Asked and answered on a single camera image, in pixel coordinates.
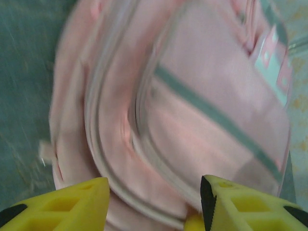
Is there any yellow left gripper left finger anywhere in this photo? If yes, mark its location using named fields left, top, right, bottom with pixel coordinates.
left=0, top=177, right=111, bottom=231

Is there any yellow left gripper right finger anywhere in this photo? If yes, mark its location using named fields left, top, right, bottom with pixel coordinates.
left=184, top=174, right=308, bottom=231

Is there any pink student backpack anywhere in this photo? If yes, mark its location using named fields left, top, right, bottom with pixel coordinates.
left=38, top=0, right=298, bottom=231

